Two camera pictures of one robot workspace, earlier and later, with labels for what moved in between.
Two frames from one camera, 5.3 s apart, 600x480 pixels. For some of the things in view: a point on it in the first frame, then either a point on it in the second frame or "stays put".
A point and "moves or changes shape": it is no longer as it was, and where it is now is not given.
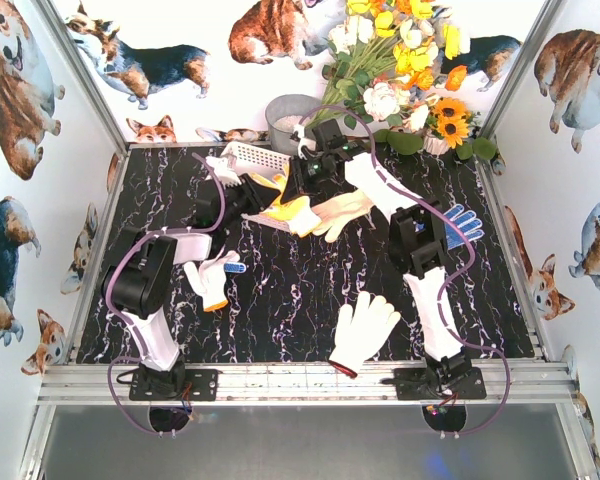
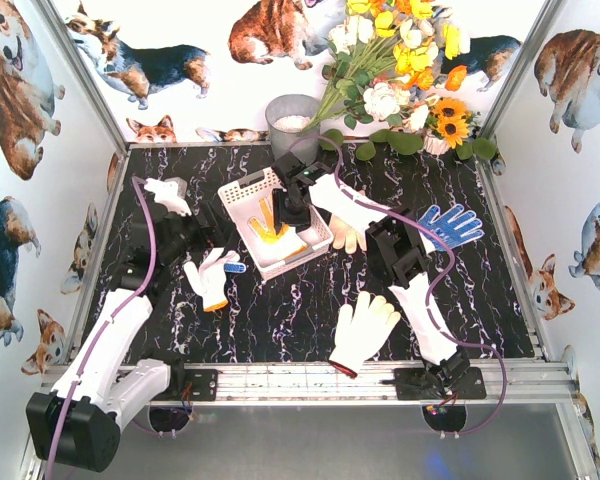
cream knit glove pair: (335, 212) moves or changes shape
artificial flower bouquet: (388, 59) stays put
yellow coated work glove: (279, 210) moves or changes shape
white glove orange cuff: (299, 215) moves or changes shape
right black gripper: (300, 176) to (290, 211)
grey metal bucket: (282, 113) stays put
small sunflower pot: (448, 122) stays put
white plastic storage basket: (249, 159) to (247, 208)
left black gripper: (259, 189) to (210, 220)
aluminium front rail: (311, 385) stays put
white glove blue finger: (209, 279) stays put
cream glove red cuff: (359, 335) stays put
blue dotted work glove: (454, 237) stays put
